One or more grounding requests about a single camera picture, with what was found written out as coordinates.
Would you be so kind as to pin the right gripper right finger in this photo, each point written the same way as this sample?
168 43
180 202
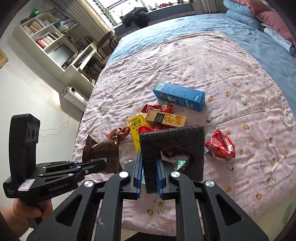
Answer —
160 177

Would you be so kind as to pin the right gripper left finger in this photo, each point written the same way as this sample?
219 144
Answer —
139 173

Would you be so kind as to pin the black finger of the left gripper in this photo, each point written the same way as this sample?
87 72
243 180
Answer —
83 169

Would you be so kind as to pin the brown snack wrapper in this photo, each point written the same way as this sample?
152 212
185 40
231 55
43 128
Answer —
105 149

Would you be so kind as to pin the dark red sock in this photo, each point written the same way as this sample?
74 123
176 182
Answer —
118 134

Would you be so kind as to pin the black foam square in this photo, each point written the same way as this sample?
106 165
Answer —
187 142

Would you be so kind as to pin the red snack bag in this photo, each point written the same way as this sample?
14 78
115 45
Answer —
219 146

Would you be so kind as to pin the left hand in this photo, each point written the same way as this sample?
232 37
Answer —
18 215

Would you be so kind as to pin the red plastic wrapper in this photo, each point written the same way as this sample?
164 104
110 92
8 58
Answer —
143 129

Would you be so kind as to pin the yellow snack packet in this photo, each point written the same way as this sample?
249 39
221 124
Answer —
135 123

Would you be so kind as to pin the orange juice carton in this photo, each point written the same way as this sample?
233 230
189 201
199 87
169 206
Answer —
168 119

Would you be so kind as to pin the red milk candy wrapper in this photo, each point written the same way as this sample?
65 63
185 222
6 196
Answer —
165 108

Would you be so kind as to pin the white air purifier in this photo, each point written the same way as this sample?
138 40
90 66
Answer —
73 96

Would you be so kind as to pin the blue cardboard box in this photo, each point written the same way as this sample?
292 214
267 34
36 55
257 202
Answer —
179 95

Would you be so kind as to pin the pink bear quilt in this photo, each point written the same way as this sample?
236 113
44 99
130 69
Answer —
241 99

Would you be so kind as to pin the white bookshelf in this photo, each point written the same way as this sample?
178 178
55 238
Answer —
60 46

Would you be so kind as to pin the round chair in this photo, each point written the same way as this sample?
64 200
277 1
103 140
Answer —
108 36

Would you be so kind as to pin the dark clothes on sill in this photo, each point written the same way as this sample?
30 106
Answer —
138 16

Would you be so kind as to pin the blue bed sheet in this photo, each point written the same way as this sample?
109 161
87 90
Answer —
278 63

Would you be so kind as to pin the folded blue blanket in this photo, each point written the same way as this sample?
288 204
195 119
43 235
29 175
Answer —
242 14

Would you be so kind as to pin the maroon pillow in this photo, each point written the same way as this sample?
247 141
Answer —
268 17

